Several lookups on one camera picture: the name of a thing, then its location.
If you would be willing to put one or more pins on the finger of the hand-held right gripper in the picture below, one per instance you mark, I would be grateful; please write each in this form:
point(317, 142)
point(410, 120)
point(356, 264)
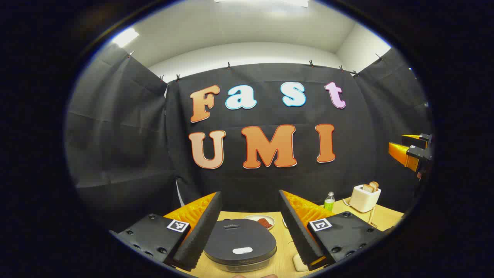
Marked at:
point(422, 141)
point(420, 155)

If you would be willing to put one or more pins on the ceiling light panel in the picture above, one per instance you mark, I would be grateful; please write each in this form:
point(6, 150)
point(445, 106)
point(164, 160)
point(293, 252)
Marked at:
point(125, 37)
point(297, 3)

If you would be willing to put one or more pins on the red meat slice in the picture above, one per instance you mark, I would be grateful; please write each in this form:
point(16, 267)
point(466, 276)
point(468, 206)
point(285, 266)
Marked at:
point(264, 222)

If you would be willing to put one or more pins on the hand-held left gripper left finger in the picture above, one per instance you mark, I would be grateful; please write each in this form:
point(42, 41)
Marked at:
point(200, 231)

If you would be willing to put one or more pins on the round white plate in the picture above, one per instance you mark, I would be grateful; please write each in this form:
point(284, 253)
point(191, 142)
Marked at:
point(251, 219)

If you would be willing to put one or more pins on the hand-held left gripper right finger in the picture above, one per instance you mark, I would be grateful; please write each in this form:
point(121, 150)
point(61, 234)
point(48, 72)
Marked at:
point(299, 231)

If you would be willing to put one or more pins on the dark grey rice cooker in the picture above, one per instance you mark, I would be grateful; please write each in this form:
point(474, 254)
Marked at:
point(239, 237)

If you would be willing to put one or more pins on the green label drink bottle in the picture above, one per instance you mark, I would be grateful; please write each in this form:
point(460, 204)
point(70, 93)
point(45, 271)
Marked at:
point(329, 204)

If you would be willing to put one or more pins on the toasted bread slice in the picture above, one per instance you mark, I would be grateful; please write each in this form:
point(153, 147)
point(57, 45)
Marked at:
point(374, 185)
point(367, 188)

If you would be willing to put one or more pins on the white toaster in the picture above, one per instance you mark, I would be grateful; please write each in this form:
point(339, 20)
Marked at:
point(362, 200)

